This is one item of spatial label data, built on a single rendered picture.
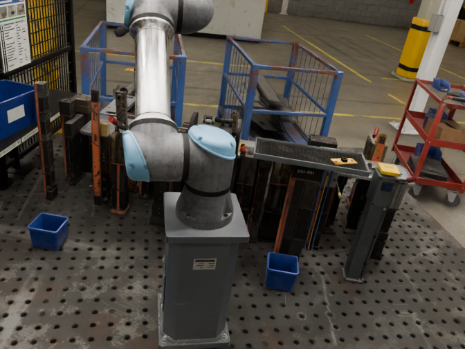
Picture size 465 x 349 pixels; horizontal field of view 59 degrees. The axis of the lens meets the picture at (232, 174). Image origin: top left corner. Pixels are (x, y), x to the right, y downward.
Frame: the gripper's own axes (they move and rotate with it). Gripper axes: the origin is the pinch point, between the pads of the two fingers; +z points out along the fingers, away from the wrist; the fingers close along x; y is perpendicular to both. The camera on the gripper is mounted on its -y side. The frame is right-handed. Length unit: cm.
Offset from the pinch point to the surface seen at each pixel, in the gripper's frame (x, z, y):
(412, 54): 625, 15, 387
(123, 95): -17.0, 7.8, -1.7
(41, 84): -13.9, 7.9, -32.2
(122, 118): -14.4, 17.3, -2.3
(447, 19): 324, -43, 281
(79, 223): -23, 59, -16
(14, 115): -20.6, 18.8, -39.4
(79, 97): 15.9, 18.8, -27.9
